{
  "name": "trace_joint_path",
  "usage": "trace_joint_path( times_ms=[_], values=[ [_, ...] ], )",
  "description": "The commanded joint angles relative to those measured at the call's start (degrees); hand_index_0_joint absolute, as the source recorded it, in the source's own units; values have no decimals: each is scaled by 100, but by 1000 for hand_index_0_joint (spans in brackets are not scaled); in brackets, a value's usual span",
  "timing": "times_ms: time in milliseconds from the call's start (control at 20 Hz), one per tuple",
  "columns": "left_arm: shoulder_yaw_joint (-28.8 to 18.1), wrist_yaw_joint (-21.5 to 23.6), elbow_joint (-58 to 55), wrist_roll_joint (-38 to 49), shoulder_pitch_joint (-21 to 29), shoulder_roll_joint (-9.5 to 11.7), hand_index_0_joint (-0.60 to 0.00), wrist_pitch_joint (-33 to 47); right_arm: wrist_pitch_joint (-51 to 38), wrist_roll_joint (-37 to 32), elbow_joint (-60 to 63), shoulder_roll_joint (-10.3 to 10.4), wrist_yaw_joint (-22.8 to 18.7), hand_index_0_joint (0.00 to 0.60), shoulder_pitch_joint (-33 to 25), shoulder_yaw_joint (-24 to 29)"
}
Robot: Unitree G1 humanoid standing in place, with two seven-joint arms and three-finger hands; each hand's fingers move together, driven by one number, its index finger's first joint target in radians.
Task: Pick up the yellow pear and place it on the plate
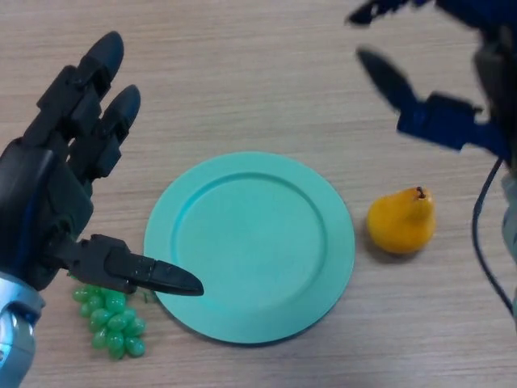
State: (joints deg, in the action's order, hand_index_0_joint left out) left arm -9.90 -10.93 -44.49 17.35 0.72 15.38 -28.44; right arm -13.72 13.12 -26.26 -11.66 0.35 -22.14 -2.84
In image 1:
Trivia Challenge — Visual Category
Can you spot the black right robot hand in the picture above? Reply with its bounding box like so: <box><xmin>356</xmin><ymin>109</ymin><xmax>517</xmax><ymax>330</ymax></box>
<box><xmin>345</xmin><ymin>0</ymin><xmax>517</xmax><ymax>175</ymax></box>

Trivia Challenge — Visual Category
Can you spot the green grape bunch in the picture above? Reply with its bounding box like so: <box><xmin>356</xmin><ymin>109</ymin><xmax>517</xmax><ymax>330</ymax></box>
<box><xmin>66</xmin><ymin>270</ymin><xmax>147</xmax><ymax>360</ymax></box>

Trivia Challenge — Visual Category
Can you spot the yellow pear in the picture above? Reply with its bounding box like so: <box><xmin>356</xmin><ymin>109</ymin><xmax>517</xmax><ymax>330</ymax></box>
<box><xmin>366</xmin><ymin>185</ymin><xmax>437</xmax><ymax>255</ymax></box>

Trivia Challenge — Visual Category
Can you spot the turquoise round plate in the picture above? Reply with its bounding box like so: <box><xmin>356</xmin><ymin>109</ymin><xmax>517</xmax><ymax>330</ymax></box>
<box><xmin>144</xmin><ymin>151</ymin><xmax>356</xmax><ymax>345</ymax></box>

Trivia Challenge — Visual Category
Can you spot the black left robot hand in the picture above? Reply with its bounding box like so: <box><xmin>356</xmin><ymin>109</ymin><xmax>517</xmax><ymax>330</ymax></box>
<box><xmin>0</xmin><ymin>31</ymin><xmax>204</xmax><ymax>298</ymax></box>

